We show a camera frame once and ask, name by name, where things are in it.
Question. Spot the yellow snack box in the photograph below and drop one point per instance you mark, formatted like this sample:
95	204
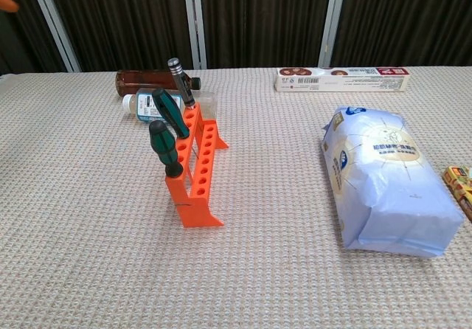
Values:
461	185

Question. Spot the beige woven tablecloth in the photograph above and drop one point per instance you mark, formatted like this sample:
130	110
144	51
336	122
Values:
258	270

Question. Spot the pale blue tissue pack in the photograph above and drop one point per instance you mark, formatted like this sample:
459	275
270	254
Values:
391	181

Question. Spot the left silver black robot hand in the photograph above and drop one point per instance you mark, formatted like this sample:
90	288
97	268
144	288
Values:
6	3

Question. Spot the clear bottle blue label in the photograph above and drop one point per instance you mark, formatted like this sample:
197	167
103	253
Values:
144	106

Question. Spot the grey metal frame post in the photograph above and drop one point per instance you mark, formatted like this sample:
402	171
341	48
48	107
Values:
55	26
332	23
194	23

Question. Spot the long white cookie box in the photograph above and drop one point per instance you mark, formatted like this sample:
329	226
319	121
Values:
343	82

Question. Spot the dark pleated curtain panel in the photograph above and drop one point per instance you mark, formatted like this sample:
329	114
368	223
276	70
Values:
129	19
14	37
405	19
258	19

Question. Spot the orange plastic screwdriver rack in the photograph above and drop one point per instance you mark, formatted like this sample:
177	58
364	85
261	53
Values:
199	181

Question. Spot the brown tea bottle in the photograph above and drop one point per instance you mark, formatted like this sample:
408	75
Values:
147	78

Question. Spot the large green black screwdriver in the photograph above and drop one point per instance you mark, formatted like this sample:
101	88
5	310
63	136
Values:
166	148

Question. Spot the black metal precision screwdriver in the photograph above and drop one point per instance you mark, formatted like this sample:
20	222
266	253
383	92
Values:
182	83

